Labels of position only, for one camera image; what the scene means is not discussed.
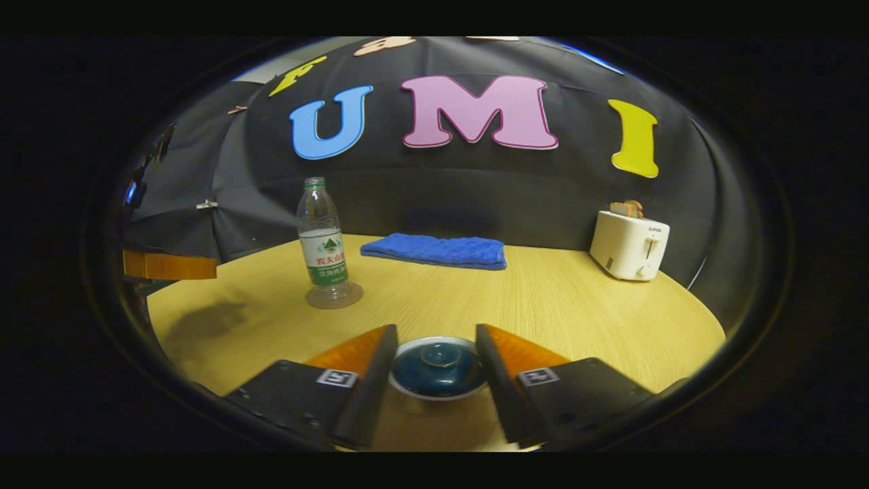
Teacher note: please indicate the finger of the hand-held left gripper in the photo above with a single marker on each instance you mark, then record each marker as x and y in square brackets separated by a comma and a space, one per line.
[170, 266]

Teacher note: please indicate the toast slice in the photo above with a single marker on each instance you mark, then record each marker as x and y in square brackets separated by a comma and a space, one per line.
[626, 209]

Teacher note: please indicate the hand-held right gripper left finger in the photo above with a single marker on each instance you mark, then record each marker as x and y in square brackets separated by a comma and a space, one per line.
[373, 394]

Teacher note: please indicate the white toaster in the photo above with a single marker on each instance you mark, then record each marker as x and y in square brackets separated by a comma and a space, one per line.
[628, 248]

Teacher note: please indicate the grey ceramic teacup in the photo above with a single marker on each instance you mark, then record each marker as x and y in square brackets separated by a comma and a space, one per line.
[407, 392]

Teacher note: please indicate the blue folded towel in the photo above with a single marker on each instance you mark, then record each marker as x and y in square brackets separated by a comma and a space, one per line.
[434, 251]

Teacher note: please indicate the dark round teacup lid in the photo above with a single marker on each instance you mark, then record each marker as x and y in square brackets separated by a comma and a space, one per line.
[438, 370]

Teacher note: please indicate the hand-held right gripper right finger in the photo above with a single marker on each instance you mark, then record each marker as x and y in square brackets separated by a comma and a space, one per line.
[499, 387]

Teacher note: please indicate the clear plastic water bottle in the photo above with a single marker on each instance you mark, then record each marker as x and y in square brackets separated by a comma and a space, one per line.
[324, 251]

